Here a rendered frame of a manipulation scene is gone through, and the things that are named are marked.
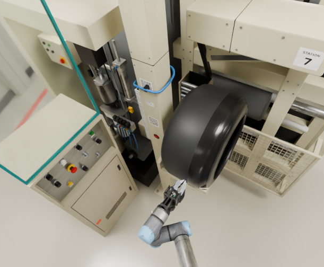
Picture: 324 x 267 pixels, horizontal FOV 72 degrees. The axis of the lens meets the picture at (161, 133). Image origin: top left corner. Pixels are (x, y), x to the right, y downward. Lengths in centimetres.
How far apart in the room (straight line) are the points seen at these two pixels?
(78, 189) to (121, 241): 92
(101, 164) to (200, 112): 88
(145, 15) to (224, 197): 194
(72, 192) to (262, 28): 141
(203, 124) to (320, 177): 198
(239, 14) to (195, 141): 56
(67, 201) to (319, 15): 163
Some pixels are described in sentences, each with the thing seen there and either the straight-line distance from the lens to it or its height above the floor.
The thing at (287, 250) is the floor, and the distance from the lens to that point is 246.
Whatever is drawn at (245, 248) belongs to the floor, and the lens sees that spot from 236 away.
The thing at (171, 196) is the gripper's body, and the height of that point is 122.
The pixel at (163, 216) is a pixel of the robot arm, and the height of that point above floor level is 122.
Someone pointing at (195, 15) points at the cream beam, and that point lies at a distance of 112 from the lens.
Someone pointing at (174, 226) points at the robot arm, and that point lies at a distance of 117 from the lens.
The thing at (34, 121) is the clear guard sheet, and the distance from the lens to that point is 118.
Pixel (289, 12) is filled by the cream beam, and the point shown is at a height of 178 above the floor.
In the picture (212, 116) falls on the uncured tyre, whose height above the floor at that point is 146.
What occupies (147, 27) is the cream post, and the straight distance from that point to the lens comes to 93.
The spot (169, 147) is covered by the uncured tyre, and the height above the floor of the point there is 134.
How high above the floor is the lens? 227
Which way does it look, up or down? 54 degrees down
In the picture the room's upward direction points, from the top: 9 degrees counter-clockwise
